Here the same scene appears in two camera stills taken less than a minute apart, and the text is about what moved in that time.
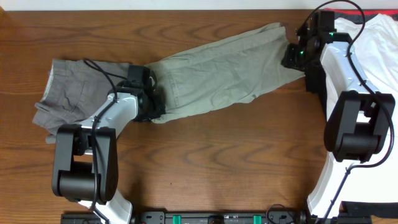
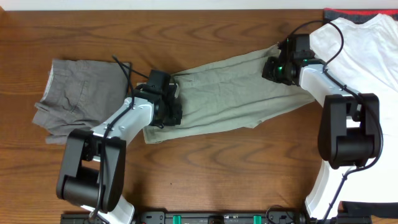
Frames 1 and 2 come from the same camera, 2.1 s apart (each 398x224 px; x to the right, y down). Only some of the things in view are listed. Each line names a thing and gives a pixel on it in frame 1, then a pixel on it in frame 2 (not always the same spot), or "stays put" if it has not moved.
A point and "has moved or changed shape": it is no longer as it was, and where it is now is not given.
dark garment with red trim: [354, 14] stays put
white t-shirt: [373, 41] stays put
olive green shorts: [236, 70] has moved or changed shape
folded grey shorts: [74, 90] stays put
